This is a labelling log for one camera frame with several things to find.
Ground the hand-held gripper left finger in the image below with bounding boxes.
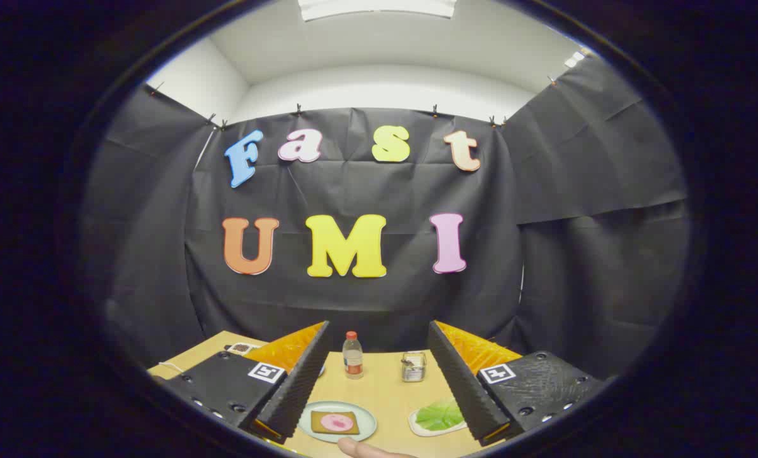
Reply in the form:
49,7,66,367
160,321,331,445

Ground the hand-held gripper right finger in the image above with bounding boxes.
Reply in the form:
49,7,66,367
427,320,610,446

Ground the green lettuce leaf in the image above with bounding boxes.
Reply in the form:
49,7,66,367
415,399,465,431

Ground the bread slice under ham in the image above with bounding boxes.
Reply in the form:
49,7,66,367
310,410,361,436

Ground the clear plastic water bottle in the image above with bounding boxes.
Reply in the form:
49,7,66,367
343,331,364,380

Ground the small white plate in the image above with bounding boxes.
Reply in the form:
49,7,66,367
408,399,469,438

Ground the pale green round plate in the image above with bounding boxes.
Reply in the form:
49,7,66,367
298,401,378,443

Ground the black backdrop cloth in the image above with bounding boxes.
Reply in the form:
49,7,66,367
80,54,691,382

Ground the wire cutlery holder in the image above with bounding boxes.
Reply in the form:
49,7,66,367
401,351,427,382

